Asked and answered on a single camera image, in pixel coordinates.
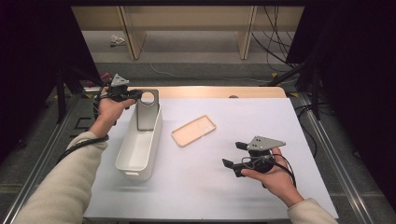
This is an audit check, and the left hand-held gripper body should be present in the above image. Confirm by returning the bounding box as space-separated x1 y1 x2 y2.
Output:
106 73 138 103

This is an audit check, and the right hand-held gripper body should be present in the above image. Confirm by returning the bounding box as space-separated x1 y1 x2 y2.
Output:
242 135 287 175

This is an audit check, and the transparent grey phone case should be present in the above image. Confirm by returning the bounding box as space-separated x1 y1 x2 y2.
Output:
135 89 160 132

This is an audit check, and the beige phone case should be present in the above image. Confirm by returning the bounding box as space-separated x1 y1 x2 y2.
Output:
170 114 218 148

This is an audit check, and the white plastic storage bin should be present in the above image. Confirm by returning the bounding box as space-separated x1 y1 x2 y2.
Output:
114 98 163 182

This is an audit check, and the person's left hand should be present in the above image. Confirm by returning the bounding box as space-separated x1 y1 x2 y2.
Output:
90 87 136 138

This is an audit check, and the person's right hand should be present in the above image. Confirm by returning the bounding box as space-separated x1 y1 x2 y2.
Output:
241 148 304 208

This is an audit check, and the crumpled white paper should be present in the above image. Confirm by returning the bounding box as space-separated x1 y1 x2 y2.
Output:
109 34 127 48

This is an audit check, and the black metal stand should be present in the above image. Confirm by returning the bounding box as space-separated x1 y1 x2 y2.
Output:
55 62 105 124
268 55 322 121

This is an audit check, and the light wooden shelf unit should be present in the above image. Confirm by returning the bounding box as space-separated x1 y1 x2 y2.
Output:
71 5 305 61

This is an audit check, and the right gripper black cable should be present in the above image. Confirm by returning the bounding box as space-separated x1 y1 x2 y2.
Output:
242 153 297 189

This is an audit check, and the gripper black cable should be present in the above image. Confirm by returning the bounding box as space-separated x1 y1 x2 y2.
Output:
242 153 297 189
55 133 110 165

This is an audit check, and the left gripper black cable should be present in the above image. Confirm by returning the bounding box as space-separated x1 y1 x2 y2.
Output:
55 133 110 165

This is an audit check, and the aluminium floor rail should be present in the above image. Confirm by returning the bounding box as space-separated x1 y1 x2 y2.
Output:
2 92 80 224
297 92 376 224

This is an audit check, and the bundle of black cables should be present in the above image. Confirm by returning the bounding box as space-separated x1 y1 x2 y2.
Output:
251 5 301 73

